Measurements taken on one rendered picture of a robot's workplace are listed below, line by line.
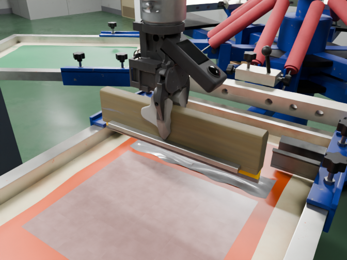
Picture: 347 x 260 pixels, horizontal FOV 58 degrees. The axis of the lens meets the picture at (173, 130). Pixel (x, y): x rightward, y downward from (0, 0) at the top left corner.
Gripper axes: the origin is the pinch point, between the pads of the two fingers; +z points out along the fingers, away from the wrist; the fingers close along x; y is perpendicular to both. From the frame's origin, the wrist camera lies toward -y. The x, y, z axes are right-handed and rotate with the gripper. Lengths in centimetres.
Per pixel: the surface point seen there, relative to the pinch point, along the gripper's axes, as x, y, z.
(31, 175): 16.3, 25.2, 11.4
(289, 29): -93, 3, -2
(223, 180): -6.9, -8.5, 13.3
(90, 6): -544, 603, 100
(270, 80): -44.2, -5.1, 3.0
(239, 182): -7.6, -11.9, 12.8
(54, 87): -165, 270, 110
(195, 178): -4.3, -3.1, 13.5
